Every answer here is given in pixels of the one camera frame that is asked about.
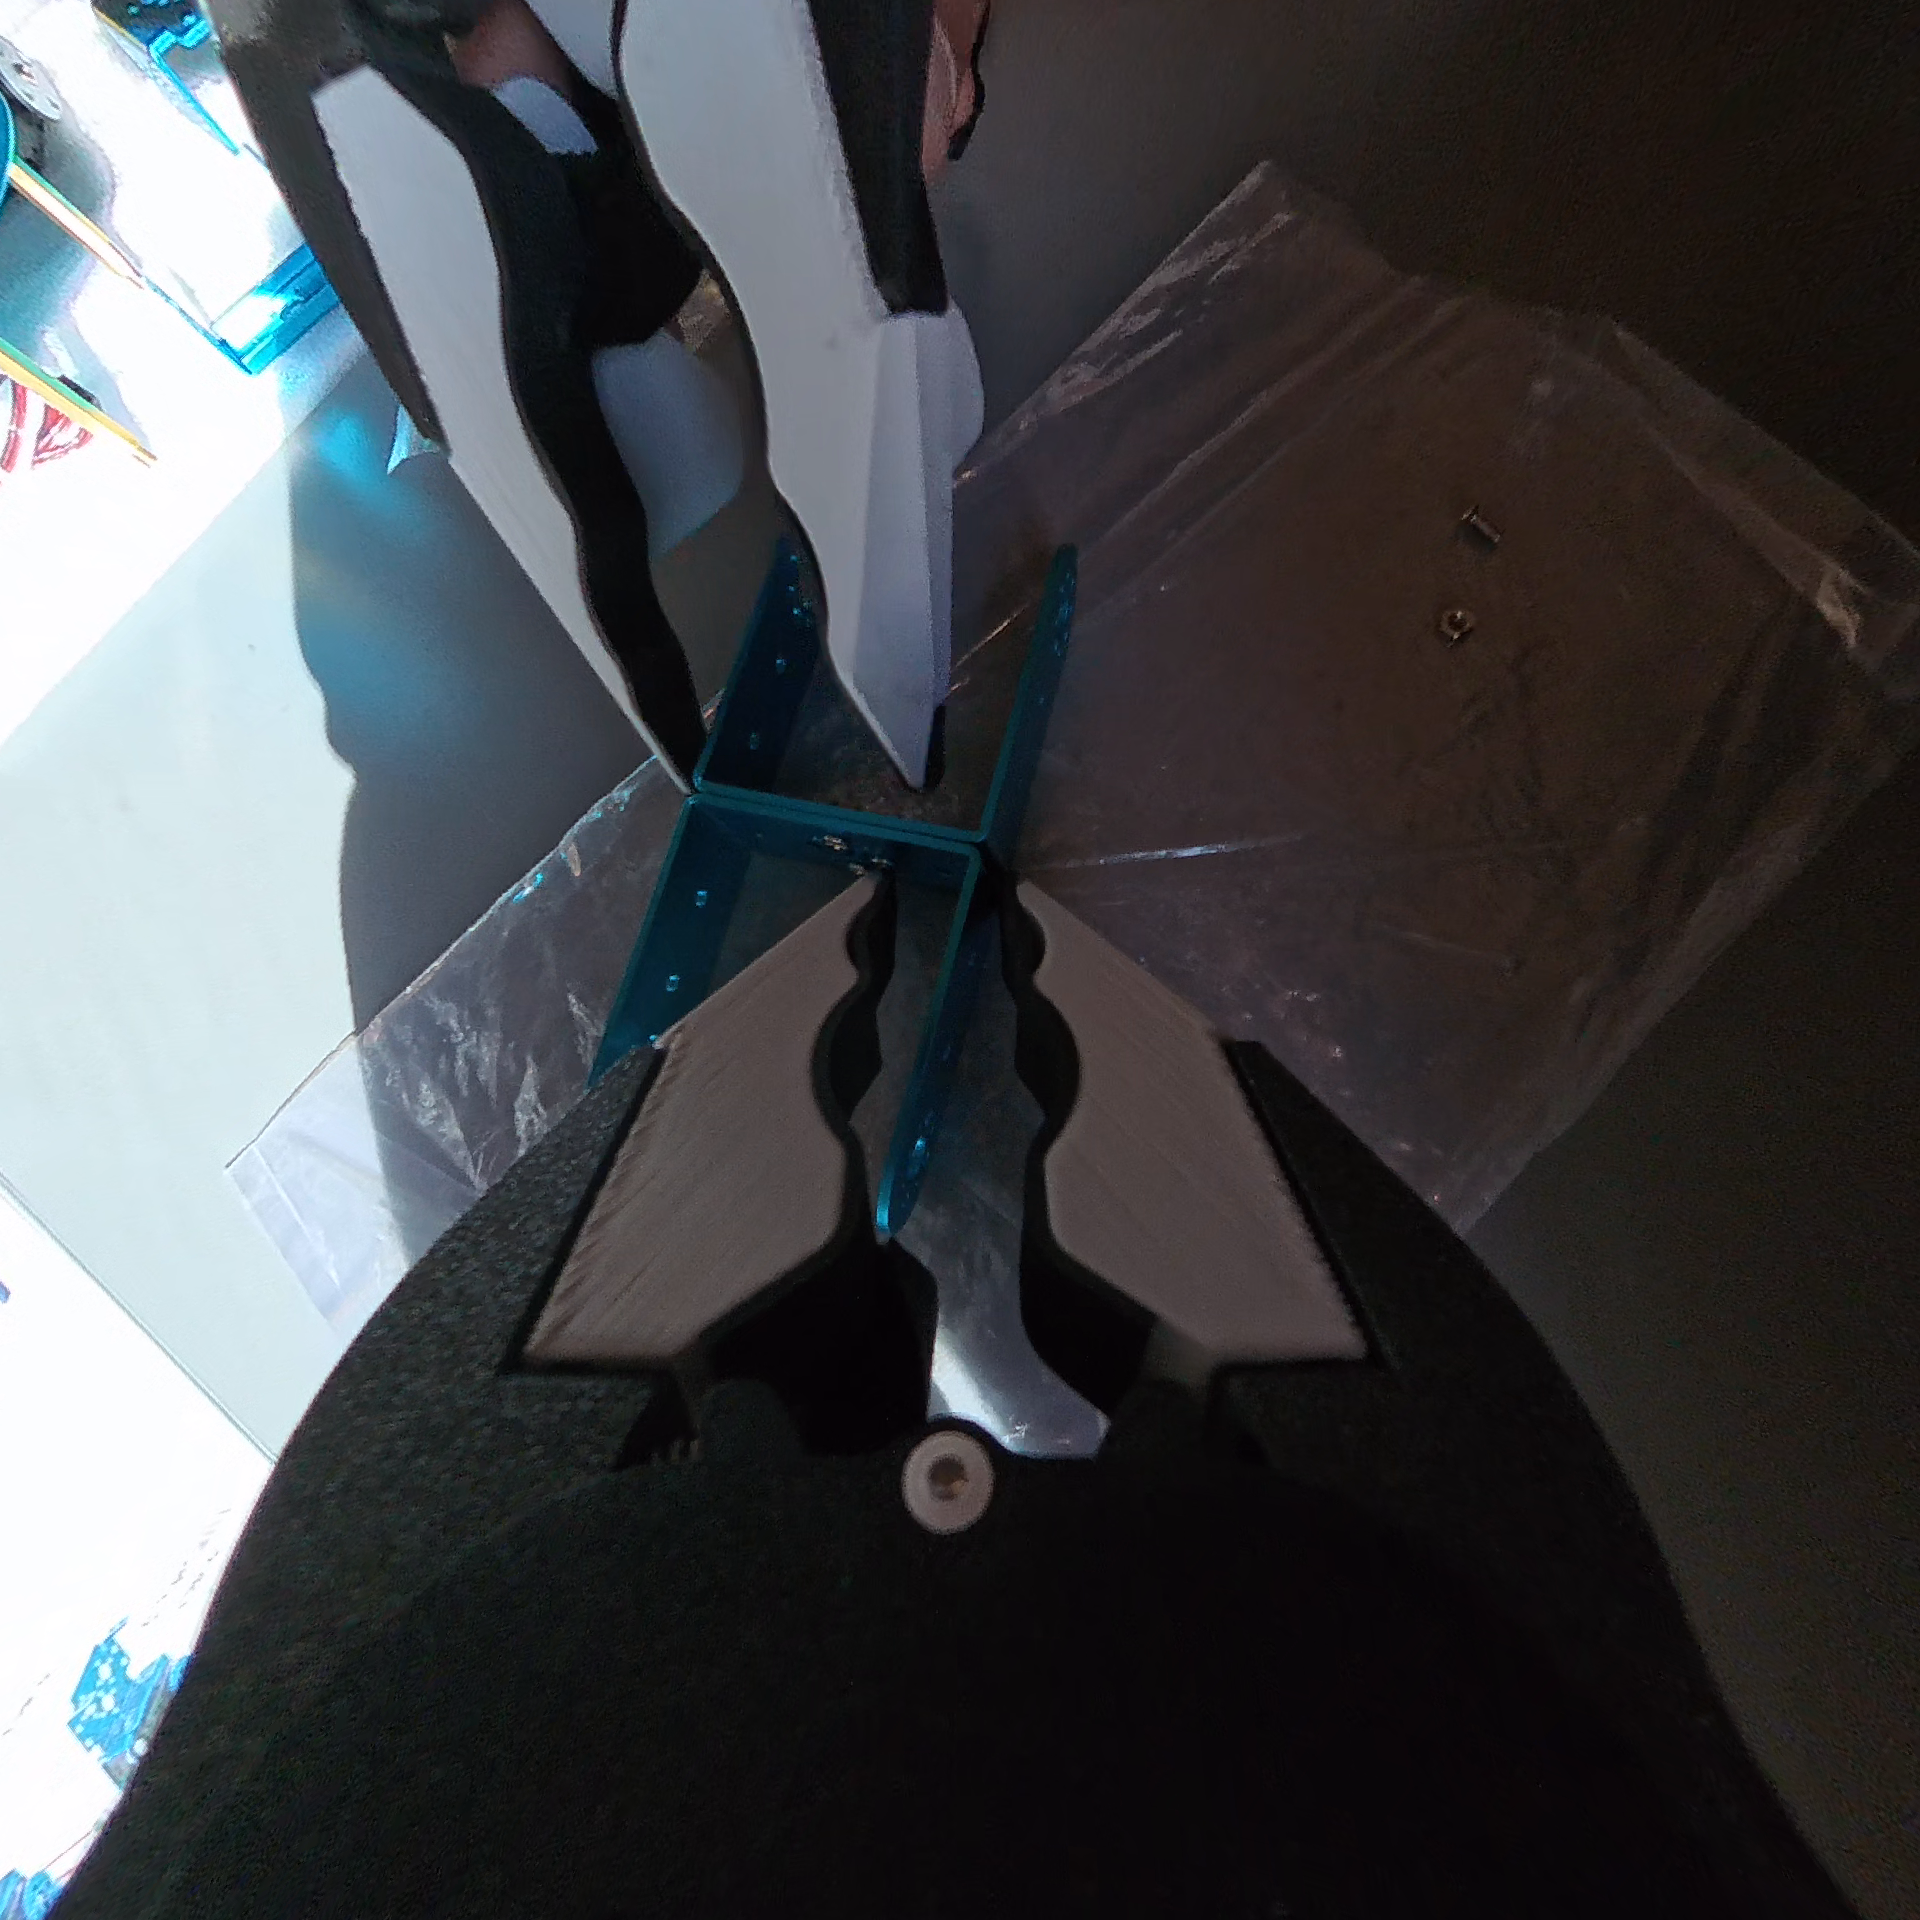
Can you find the person's right hand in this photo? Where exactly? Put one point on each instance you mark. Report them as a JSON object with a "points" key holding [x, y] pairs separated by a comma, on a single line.
{"points": [[971, 64]]}

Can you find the blue metal bracket assembly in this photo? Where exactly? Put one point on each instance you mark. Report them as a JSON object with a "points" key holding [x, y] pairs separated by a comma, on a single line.
{"points": [[856, 811]]}

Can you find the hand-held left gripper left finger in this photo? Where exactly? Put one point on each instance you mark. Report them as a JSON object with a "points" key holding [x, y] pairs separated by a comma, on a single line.
{"points": [[707, 1186]]}

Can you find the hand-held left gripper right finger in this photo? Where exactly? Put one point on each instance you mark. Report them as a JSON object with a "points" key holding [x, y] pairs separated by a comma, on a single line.
{"points": [[1186, 1177]]}

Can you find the printed instruction manual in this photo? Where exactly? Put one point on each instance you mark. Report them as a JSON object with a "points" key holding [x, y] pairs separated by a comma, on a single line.
{"points": [[87, 1562]]}

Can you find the clear plastic bag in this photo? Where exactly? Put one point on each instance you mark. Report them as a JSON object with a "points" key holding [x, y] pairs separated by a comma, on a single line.
{"points": [[1562, 811]]}

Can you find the small blue metal bracket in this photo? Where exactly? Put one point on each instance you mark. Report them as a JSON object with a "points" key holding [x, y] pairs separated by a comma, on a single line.
{"points": [[256, 319]]}

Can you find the brass standoff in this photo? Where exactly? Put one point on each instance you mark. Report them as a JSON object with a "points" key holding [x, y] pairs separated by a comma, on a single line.
{"points": [[76, 395]]}

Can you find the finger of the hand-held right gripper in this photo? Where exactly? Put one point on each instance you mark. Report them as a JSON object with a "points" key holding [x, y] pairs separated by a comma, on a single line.
{"points": [[842, 364], [463, 390]]}

